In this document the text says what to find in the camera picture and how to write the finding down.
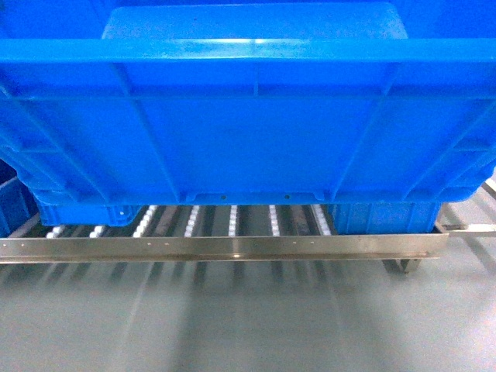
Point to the large blue plastic crate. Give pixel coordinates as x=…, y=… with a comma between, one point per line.
x=248, y=102

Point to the blue crate on shelf right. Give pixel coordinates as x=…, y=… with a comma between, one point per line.
x=384, y=218

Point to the blue crate on shelf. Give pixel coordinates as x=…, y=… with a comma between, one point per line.
x=54, y=215
x=384, y=218

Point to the shelf caster wheel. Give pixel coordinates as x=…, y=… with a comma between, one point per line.
x=401, y=266

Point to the blue crate on shelf left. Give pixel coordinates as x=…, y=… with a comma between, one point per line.
x=54, y=215

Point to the white roller track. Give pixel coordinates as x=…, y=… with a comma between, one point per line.
x=233, y=221

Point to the far left blue crate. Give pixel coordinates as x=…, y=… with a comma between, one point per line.
x=19, y=212

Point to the steel shelf front rail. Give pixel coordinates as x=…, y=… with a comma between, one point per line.
x=223, y=248

